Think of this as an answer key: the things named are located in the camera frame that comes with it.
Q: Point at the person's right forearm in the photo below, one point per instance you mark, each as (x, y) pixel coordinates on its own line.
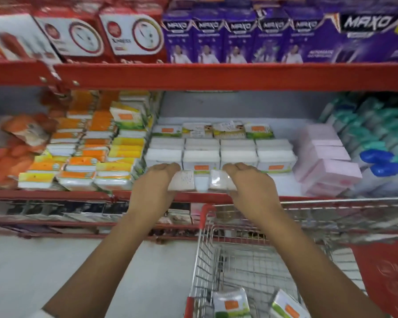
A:
(305, 261)

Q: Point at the person's left forearm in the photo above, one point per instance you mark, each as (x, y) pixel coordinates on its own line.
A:
(106, 261)

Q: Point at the red metal shelf rack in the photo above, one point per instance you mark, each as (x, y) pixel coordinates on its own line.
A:
(202, 77)

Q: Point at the small purple box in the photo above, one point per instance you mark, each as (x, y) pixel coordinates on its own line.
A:
(209, 42)
(178, 42)
(297, 42)
(239, 42)
(269, 42)

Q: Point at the large purple box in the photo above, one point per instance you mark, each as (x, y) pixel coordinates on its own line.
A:
(361, 39)

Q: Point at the person's right fingers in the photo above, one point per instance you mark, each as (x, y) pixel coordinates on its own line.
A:
(235, 168)

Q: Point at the person's right hand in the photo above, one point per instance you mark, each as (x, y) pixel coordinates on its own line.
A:
(255, 195)

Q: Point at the person's left fingers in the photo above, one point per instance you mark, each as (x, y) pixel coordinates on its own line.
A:
(168, 168)

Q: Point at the pile of orange bags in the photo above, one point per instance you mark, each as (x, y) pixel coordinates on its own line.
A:
(13, 148)

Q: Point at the pile of teal packets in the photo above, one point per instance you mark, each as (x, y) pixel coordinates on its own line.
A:
(368, 125)

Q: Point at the stack of orange yellow packets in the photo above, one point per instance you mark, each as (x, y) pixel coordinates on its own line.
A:
(93, 145)

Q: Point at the stack of pink packets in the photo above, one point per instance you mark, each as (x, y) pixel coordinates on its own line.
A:
(331, 165)

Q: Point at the blue capped white bottle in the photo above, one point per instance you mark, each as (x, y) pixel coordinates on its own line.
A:
(389, 170)
(376, 157)

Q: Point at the person's left hand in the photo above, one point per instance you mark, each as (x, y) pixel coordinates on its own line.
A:
(149, 195)

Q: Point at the white green orange-label packet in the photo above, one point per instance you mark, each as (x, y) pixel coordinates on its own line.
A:
(288, 307)
(231, 304)

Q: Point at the red and white box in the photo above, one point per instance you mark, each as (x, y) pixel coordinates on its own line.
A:
(134, 34)
(16, 36)
(74, 38)

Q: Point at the red plastic cart seat flap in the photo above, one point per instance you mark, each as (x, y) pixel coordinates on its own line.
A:
(388, 274)

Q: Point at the rows of white green packets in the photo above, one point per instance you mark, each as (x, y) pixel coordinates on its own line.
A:
(219, 148)

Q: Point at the white clear-wrapped packet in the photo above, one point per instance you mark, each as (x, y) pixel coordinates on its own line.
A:
(200, 182)

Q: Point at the row of flat dark packets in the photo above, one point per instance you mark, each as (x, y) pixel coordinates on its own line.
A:
(69, 213)

